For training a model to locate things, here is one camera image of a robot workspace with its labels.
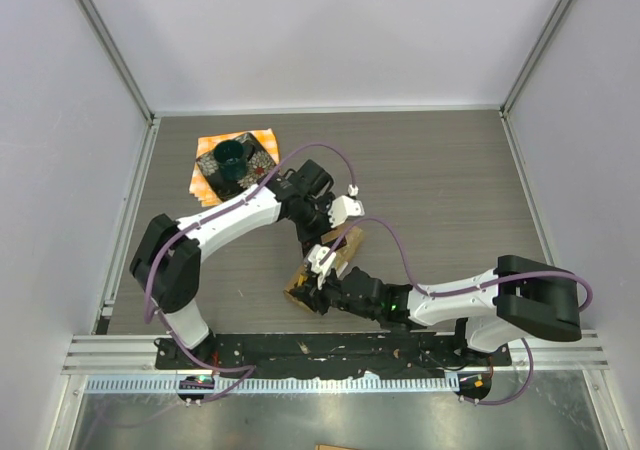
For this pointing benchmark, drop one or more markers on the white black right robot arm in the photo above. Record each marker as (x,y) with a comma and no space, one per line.
(518,298)

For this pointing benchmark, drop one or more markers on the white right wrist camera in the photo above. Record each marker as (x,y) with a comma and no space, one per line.
(319,262)

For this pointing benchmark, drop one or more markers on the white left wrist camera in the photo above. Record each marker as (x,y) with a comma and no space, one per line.
(345,207)

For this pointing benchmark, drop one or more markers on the cardboard box on floor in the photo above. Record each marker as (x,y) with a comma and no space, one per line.
(324,446)

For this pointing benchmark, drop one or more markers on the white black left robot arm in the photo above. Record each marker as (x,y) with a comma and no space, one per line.
(167,262)

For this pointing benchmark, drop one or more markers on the orange checkered cloth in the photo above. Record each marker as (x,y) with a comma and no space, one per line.
(225,165)

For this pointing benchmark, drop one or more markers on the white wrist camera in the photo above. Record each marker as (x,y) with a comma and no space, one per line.
(345,207)
(319,262)

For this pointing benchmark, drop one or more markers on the white slotted cable duct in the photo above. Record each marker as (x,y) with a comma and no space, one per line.
(189,384)

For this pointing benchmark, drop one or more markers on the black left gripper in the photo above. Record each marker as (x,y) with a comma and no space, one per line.
(323,204)

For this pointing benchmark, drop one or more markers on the black patterned tray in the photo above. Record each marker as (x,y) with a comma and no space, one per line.
(235,167)

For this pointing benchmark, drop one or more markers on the brown cardboard express box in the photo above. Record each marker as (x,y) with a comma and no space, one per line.
(345,242)

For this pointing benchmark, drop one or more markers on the dark green round bowl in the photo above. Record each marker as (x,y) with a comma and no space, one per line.
(232,158)

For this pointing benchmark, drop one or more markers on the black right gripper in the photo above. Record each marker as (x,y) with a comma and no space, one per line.
(318,298)

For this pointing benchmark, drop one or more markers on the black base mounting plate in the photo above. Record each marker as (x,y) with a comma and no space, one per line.
(338,356)

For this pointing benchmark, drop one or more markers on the aluminium frame rail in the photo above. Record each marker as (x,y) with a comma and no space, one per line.
(132,354)

